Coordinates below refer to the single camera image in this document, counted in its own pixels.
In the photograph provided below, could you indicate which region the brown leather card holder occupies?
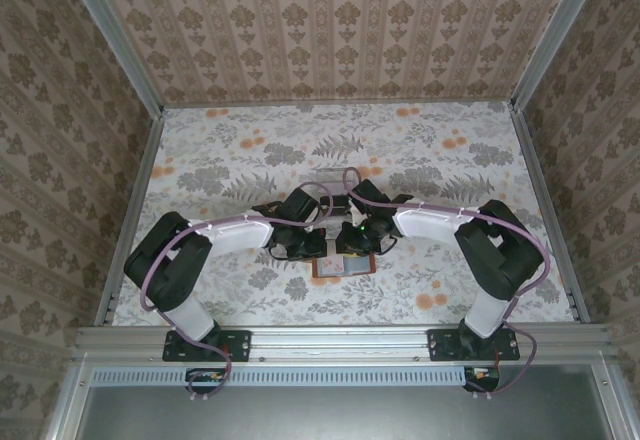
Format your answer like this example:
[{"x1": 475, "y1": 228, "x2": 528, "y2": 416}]
[{"x1": 310, "y1": 253, "x2": 378, "y2": 281}]

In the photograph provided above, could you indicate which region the floral patterned table cover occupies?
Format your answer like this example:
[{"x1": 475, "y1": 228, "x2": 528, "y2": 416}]
[{"x1": 112, "y1": 101, "x2": 576, "y2": 329}]

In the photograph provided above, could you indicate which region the black power connector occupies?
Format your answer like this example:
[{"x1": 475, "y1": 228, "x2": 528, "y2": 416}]
[
  {"x1": 463, "y1": 365, "x2": 501, "y2": 392},
  {"x1": 185, "y1": 367, "x2": 226, "y2": 394}
]

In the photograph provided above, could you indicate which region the grey metal panel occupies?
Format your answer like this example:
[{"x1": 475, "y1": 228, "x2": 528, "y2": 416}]
[{"x1": 74, "y1": 384, "x2": 621, "y2": 440}]

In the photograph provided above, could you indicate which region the aluminium mounting rail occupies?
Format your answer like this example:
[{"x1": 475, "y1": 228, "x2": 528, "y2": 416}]
[{"x1": 72, "y1": 324, "x2": 614, "y2": 361}]

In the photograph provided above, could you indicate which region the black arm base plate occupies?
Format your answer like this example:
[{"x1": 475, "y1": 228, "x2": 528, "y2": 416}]
[
  {"x1": 427, "y1": 328, "x2": 521, "y2": 363},
  {"x1": 162, "y1": 329, "x2": 251, "y2": 364}
]

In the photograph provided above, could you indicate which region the slotted grey cable duct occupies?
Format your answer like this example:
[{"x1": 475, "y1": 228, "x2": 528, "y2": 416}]
[{"x1": 92, "y1": 365, "x2": 474, "y2": 387}]

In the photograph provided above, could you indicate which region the aluminium side rail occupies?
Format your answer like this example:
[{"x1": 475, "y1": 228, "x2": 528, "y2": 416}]
[
  {"x1": 509, "y1": 104, "x2": 594, "y2": 324},
  {"x1": 94, "y1": 107, "x2": 166, "y2": 329}
]

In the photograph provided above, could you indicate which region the aluminium frame post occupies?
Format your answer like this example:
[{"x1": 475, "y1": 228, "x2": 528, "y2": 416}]
[
  {"x1": 69, "y1": 0, "x2": 166, "y2": 116},
  {"x1": 509, "y1": 0, "x2": 611, "y2": 111}
]

